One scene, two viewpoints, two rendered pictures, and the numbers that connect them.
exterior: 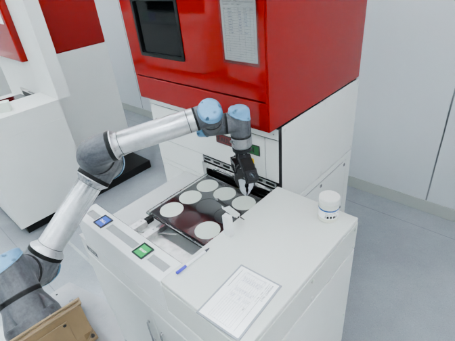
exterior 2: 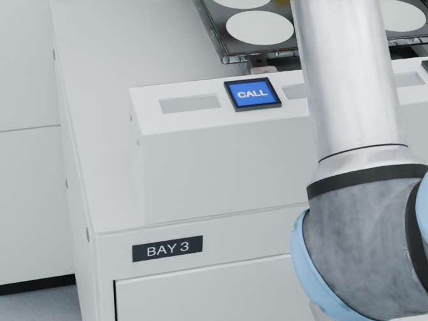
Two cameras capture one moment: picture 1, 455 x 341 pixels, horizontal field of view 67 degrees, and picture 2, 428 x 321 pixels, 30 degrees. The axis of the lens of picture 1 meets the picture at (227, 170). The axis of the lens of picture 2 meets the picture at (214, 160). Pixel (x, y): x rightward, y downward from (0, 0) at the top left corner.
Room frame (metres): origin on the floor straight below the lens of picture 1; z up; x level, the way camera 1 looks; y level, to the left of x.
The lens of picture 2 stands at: (0.73, 1.20, 1.50)
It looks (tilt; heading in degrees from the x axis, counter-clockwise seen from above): 39 degrees down; 298
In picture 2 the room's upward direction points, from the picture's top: 3 degrees clockwise
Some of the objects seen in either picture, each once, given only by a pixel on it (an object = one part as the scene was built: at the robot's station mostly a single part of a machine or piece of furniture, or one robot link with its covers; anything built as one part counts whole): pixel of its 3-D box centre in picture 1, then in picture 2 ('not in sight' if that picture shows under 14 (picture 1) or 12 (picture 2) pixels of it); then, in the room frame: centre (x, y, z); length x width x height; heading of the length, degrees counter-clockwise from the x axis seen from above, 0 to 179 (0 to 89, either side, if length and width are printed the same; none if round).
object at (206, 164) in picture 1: (237, 183); not in sight; (1.33, -0.04, 0.89); 0.44 x 0.02 x 0.10; 45
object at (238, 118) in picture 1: (238, 121); not in sight; (1.13, -0.06, 1.29); 0.09 x 0.08 x 0.11; 92
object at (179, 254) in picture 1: (162, 249); not in sight; (0.98, 0.28, 0.87); 0.36 x 0.08 x 0.03; 45
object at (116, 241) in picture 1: (126, 249); (348, 130); (0.97, 0.40, 0.89); 0.55 x 0.09 x 0.14; 45
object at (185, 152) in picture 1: (208, 147); not in sight; (1.47, 0.08, 1.02); 0.82 x 0.03 x 0.40; 45
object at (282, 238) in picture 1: (267, 262); not in sight; (0.83, -0.10, 0.89); 0.62 x 0.35 x 0.14; 135
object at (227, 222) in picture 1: (230, 216); not in sight; (0.92, 0.01, 1.03); 0.06 x 0.04 x 0.13; 135
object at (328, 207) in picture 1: (328, 206); not in sight; (0.95, -0.34, 1.01); 0.07 x 0.07 x 0.10
